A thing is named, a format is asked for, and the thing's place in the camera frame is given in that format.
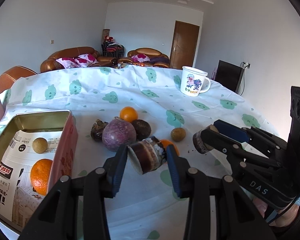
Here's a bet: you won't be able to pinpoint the pink metal tin box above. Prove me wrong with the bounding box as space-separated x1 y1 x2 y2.
0 110 78 232

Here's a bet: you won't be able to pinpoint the printed paper in tin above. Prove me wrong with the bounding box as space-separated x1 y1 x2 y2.
0 130 61 228

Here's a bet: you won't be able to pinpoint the black television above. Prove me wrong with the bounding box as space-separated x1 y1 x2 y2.
215 60 244 94

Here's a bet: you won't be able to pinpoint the large purple round fruit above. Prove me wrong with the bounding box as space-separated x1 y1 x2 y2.
102 116 136 152

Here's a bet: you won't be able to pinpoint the pink floral cushion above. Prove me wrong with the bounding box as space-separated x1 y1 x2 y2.
75 54 98 68
56 57 79 69

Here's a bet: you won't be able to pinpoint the brown leather back sofa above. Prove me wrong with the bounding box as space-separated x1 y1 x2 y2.
118 48 170 68

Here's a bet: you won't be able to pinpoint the small brown fruit in tin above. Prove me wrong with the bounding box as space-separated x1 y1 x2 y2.
32 138 48 154

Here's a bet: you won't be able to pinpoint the white cartoon mug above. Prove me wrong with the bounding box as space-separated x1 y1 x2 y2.
180 66 211 97

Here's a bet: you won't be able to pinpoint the black tracking camera unit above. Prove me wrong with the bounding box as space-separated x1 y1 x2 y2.
288 86 300 146

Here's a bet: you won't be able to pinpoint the brown wooden door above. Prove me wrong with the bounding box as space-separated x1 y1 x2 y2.
170 21 200 69

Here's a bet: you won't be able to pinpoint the small brown fruit on table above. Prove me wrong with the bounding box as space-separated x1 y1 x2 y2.
170 127 186 142

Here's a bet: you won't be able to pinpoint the wall socket with cable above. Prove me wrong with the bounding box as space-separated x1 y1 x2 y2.
239 62 250 96

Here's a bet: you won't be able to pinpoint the person's hand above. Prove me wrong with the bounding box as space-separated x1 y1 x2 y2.
252 194 300 228

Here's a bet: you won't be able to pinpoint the pink floral cushion back sofa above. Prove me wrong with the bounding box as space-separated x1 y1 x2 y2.
131 54 150 63

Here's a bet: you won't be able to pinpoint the dark wrinkled fruit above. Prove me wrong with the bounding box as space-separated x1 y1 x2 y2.
90 119 108 142

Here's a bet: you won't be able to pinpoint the stacked dark chairs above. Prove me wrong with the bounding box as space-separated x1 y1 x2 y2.
101 29 125 59

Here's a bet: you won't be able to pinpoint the orange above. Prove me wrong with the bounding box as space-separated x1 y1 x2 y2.
120 106 139 122
160 139 180 157
30 159 53 196

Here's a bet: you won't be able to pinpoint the orange in tin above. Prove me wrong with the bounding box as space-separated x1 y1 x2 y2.
30 159 53 196

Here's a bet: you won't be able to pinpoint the dark purple passion fruit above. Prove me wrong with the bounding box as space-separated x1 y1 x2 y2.
132 119 152 141

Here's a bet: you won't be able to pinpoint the coffee table with items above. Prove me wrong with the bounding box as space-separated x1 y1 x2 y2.
113 62 146 69

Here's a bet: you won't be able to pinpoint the pink floral cushion left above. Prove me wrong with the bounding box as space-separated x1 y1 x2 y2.
56 57 79 69

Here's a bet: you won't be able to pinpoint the brown leather long sofa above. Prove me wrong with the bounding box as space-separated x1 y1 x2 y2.
40 47 117 73

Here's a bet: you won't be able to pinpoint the pink floral cushion right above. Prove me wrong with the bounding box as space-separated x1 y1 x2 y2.
75 54 98 68

